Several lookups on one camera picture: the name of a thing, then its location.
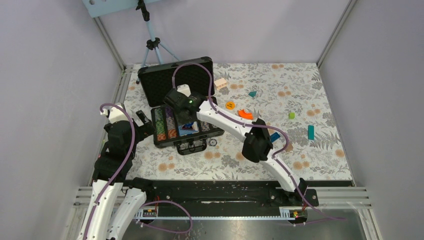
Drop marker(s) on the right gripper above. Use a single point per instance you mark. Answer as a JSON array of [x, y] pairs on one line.
[[183, 120]]

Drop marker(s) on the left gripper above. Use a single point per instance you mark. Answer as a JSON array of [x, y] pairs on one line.
[[147, 129]]

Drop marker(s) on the black triangular all-in button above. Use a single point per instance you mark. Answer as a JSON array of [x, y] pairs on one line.
[[192, 126]]

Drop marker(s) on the blue playing card deck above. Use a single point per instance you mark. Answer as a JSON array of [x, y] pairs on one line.
[[185, 133]]

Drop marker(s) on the black poker chip case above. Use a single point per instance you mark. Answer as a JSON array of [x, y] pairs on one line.
[[187, 77]]

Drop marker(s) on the orange big blind button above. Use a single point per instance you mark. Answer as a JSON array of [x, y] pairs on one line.
[[230, 105]]

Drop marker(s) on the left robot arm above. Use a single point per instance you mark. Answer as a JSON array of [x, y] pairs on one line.
[[101, 221]]

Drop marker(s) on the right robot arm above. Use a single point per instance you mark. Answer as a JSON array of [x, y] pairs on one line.
[[254, 134]]

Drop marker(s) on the purple poker chip row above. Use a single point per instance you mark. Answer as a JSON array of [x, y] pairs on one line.
[[170, 123]]

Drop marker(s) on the blue tan poker chip row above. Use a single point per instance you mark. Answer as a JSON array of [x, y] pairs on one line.
[[204, 126]]

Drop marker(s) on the loose poker chip near case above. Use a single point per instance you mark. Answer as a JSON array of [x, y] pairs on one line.
[[213, 142]]

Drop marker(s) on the beige toy block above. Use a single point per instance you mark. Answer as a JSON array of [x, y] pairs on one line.
[[220, 83]]

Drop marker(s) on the orange curved block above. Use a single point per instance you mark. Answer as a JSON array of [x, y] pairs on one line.
[[245, 115]]

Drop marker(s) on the teal triangular block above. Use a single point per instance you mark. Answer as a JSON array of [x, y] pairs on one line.
[[252, 94]]

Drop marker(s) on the light blue tripod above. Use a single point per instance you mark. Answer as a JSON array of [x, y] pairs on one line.
[[154, 43]]

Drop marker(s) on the blue rectangular block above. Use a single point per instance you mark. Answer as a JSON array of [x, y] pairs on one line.
[[275, 136]]

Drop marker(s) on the green small block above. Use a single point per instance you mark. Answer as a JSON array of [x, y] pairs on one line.
[[292, 115]]

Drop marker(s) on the teal rectangular block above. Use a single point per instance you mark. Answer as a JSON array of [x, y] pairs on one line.
[[311, 133]]

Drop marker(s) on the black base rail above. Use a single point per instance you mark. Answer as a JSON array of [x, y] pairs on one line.
[[203, 200]]

